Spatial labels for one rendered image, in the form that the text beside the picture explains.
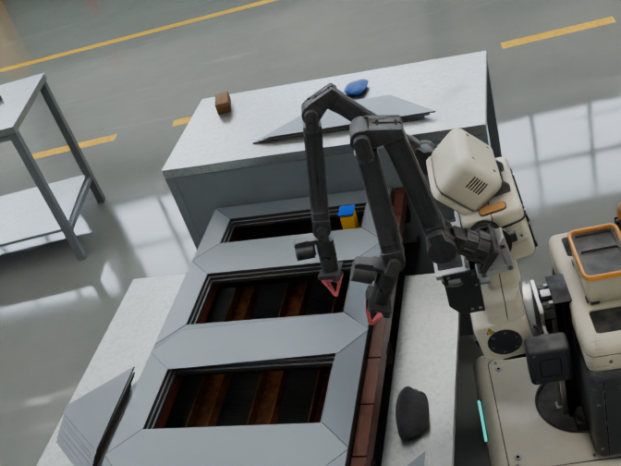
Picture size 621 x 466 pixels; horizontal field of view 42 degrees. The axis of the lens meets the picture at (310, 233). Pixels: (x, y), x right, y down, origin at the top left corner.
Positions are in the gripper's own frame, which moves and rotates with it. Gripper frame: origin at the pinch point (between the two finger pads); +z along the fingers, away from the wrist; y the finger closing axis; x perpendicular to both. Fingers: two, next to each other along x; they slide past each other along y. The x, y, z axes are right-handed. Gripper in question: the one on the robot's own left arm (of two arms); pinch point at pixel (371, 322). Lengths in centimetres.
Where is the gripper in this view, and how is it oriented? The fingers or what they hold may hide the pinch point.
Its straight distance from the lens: 231.3
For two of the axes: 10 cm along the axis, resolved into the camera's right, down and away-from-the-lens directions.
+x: 9.8, 1.8, 1.0
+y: -0.3, 5.9, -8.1
